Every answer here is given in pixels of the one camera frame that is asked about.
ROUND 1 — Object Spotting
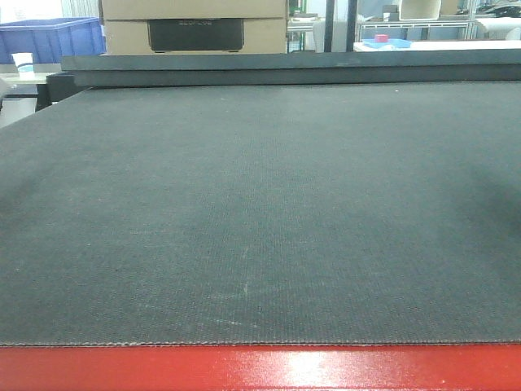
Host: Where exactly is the blue plastic bin on table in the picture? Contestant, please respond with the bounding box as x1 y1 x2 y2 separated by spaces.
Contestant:
1 17 106 64

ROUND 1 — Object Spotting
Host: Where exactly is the white paper cup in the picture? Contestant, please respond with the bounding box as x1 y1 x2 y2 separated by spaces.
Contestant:
11 52 35 80

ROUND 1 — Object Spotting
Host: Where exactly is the large cardboard box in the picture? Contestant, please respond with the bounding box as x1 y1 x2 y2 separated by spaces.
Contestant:
99 1 288 55

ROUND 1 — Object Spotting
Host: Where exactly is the pink small box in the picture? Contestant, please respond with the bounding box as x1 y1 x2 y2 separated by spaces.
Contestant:
374 34 389 43

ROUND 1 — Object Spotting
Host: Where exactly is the white square duct piece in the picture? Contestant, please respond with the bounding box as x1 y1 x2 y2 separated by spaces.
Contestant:
398 0 442 21

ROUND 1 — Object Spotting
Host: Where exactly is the black vertical pole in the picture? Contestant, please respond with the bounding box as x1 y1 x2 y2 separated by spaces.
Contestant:
323 0 336 53

